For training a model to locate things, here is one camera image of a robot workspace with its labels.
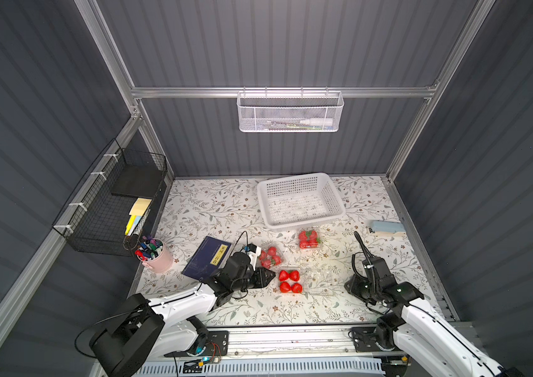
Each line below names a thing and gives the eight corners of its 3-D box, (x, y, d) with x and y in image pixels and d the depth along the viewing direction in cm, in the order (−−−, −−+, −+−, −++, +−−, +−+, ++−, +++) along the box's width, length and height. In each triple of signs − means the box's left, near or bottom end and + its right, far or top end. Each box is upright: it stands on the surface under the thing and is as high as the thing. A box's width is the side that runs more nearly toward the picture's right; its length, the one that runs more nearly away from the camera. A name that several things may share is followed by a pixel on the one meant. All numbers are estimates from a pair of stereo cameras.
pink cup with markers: (149, 275, 90) (132, 259, 79) (156, 253, 96) (141, 236, 85) (171, 275, 90) (157, 259, 79) (177, 253, 96) (165, 235, 85)
